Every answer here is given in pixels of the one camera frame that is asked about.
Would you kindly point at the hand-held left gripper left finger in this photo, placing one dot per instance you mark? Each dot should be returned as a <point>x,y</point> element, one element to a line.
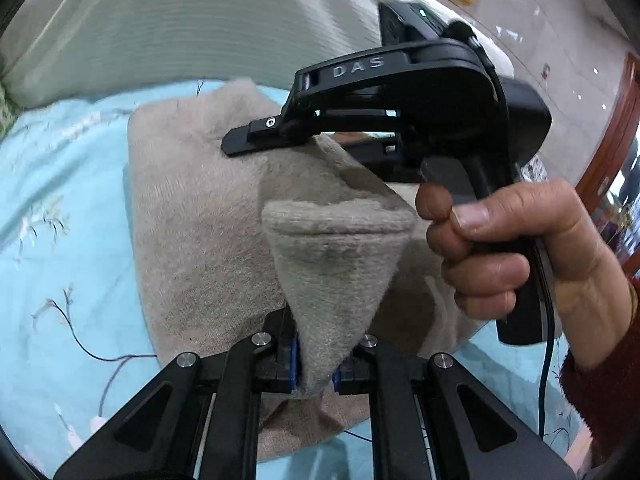
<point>294,360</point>

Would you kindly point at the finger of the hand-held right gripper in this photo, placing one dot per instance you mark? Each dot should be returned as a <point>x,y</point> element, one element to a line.
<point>250,137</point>
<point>385,170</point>

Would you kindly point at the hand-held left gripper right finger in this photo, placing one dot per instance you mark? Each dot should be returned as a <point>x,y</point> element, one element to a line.
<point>338,379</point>

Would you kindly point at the beige patterned knit sweater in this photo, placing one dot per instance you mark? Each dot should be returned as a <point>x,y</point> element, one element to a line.
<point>200,220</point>

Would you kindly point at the person's right forearm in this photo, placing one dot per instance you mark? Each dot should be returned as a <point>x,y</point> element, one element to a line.
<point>607,385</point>

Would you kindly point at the person's right hand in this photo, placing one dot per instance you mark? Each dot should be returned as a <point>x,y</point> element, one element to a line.
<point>540,250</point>

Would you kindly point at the grey-green striped headboard cushion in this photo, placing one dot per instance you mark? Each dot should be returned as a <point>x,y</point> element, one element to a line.
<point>175,25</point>

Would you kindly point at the blue floral bedsheet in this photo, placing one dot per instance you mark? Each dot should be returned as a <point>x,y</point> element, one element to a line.
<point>65,220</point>

